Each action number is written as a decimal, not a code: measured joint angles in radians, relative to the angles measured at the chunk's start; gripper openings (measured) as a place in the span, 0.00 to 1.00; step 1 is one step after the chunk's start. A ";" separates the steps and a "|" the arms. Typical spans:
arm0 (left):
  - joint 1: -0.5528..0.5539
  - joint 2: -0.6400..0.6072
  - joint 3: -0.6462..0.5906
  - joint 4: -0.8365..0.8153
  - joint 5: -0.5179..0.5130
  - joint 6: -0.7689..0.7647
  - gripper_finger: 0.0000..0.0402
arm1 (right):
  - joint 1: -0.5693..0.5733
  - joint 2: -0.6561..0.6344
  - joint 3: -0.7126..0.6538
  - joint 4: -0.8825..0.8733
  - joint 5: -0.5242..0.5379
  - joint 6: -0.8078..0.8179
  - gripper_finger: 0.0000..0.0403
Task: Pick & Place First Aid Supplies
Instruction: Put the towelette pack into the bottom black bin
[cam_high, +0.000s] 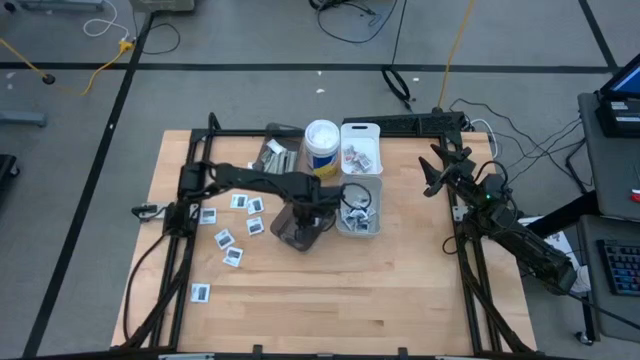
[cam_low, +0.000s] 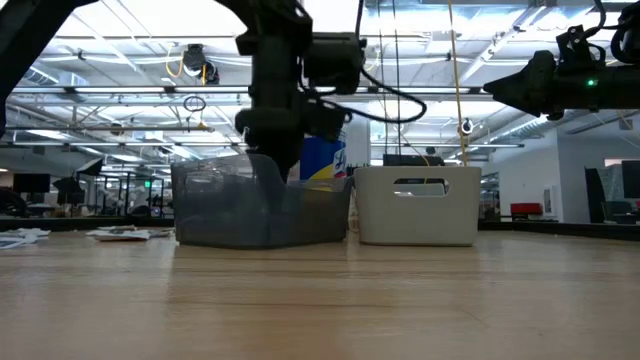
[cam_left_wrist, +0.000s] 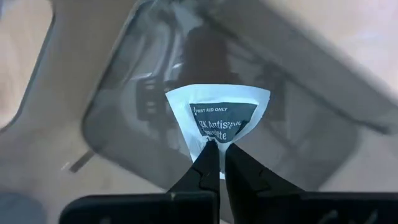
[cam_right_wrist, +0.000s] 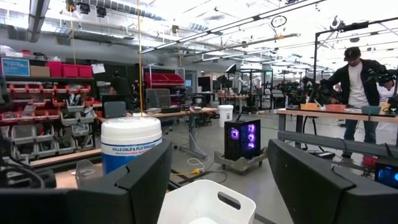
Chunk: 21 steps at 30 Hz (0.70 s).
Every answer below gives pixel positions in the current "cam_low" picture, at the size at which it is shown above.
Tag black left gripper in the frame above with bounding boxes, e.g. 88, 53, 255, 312
235, 32, 351, 184

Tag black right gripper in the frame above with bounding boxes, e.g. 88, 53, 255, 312
482, 50, 640, 123

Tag Lysol wipes canister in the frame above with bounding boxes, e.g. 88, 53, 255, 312
298, 130, 348, 194

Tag grey translucent plastic bin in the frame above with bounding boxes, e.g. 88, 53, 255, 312
170, 153, 354, 250

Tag pile of paper packets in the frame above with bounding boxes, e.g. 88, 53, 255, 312
85, 225, 174, 243

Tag white blue square packet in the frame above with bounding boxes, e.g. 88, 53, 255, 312
0, 228, 51, 239
0, 236, 39, 251

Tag white building column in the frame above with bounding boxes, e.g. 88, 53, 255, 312
344, 114, 372, 167

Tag red box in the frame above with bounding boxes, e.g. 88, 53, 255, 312
509, 201, 544, 218

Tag black standing panel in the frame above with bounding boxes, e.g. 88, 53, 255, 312
583, 167, 607, 225

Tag long ceiling light bar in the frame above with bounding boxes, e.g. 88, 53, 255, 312
9, 84, 489, 96

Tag black monitor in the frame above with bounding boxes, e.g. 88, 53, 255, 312
52, 176, 87, 206
12, 172, 52, 195
74, 157, 105, 177

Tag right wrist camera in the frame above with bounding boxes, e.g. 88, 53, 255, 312
554, 24, 607, 70

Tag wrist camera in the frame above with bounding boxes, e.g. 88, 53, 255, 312
554, 24, 607, 70
305, 32, 366, 96

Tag long yellow cord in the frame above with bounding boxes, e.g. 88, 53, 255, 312
446, 0, 470, 167

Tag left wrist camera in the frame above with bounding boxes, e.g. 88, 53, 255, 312
305, 32, 366, 96

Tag black wall screen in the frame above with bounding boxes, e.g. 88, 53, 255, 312
620, 159, 640, 200

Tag black ceiling cord reel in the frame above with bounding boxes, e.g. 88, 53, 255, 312
180, 43, 208, 72

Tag black hanging cables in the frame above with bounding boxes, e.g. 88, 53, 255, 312
375, 0, 403, 157

